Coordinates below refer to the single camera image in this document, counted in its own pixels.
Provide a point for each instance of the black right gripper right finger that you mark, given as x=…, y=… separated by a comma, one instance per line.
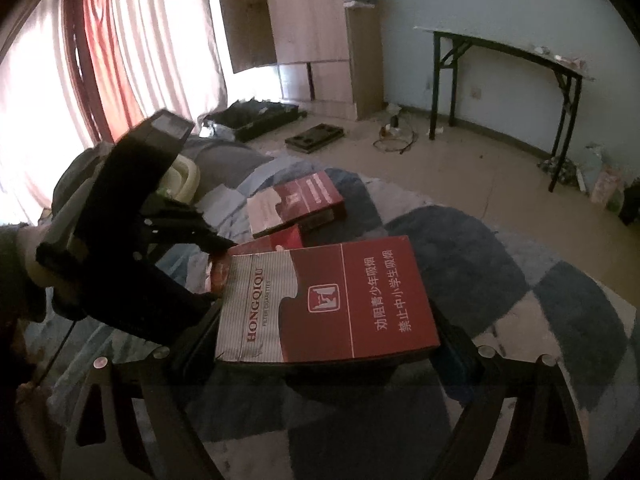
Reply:
x=544, y=439

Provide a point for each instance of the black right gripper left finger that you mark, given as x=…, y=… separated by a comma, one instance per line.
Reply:
x=130, y=418

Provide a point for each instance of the red Diamond cigarette box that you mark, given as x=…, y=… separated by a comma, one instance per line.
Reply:
x=284, y=239

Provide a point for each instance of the red Hongqiqu cigarette carton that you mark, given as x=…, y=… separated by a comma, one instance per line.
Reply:
x=333, y=303

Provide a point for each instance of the cream plastic basin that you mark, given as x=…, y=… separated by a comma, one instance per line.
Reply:
x=180, y=182

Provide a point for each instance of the black open case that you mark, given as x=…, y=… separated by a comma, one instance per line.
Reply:
x=244, y=121

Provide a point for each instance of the red white cigarette carton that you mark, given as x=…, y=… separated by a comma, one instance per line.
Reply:
x=307, y=202

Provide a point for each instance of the red striped curtain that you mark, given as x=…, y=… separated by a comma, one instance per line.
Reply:
x=82, y=72

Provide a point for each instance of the black foam tray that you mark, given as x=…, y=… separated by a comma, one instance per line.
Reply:
x=314, y=138

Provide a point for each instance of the wooden wardrobe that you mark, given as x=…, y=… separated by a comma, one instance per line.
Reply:
x=328, y=53

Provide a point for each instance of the black folding table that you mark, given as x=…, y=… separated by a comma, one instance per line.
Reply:
x=526, y=95

